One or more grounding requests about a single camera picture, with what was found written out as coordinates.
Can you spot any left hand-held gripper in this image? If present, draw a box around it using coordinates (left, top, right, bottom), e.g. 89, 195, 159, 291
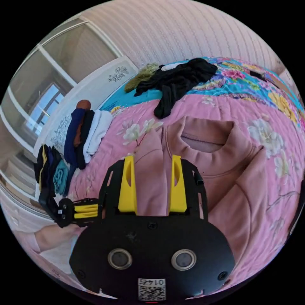
57, 197, 101, 228

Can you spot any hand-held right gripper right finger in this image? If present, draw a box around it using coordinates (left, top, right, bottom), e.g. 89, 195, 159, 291
167, 155, 189, 214

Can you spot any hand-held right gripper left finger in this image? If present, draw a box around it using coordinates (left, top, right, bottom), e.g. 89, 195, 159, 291
118, 155, 138, 214

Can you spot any light pink long sleeve jacket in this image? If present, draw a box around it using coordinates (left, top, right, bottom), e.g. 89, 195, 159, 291
134, 116, 271, 288

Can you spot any person's left forearm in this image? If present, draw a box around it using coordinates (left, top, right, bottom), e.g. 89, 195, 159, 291
34, 226, 77, 254

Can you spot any person's left hand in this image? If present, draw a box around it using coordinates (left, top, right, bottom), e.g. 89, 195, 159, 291
62, 223, 88, 240

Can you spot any pile of folded clothes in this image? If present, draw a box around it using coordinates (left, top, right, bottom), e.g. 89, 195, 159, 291
34, 144, 72, 199
64, 100, 113, 170

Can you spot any person's body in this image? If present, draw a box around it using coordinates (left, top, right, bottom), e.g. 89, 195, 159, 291
14, 228, 89, 294

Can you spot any bed with floral quilt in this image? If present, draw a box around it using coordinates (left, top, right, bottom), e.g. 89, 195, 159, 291
35, 56, 304, 294

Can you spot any pile of black unfolded clothes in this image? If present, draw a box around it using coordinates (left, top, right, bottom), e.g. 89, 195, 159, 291
124, 58, 219, 119

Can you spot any window with white frame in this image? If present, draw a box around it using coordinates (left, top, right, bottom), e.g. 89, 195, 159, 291
0, 18, 123, 153

